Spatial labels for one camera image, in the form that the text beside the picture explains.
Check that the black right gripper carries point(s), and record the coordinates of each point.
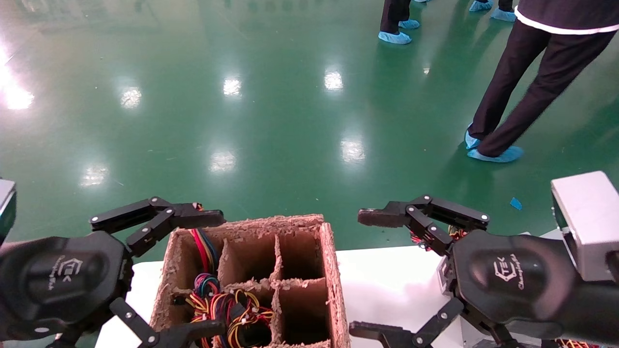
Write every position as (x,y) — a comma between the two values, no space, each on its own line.
(512,275)

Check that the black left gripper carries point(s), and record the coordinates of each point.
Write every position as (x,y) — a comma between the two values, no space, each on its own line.
(58,280)

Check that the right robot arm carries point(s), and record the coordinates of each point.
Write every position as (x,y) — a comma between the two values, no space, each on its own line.
(599,309)

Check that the brown cardboard divider box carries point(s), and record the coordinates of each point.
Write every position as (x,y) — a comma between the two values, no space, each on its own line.
(304,256)

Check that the small blue floor scrap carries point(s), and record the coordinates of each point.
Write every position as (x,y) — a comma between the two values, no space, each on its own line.
(516,203)

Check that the blue shoe cover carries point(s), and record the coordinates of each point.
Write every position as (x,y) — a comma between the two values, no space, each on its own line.
(481,6)
(503,15)
(471,141)
(410,24)
(394,38)
(503,155)

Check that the person in white-trimmed black tunic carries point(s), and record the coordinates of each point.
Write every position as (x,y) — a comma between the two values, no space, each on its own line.
(556,58)

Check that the person in black trousers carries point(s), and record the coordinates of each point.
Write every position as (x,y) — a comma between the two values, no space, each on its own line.
(505,6)
(391,14)

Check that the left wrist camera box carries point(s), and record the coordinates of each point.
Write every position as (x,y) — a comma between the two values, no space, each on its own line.
(6,208)

